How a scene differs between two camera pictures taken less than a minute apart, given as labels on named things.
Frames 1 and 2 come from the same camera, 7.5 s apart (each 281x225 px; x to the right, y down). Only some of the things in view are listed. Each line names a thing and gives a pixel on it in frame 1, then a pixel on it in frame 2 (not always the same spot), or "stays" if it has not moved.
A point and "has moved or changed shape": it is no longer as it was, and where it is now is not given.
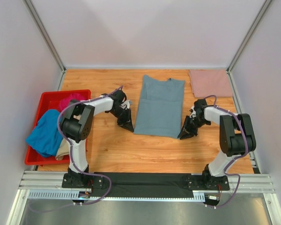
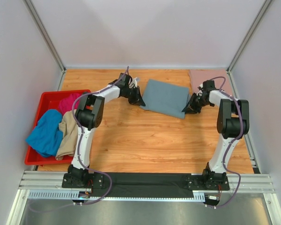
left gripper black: [123, 116] → [133, 94]
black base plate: [147, 184] stays
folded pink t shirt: [209, 83] stays
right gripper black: [191, 122] → [195, 101]
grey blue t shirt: [159, 107] has moved or changed shape
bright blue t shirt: [46, 137] stays
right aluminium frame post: [266, 4] stays
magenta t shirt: [65, 100] stays
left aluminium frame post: [30, 7] stays
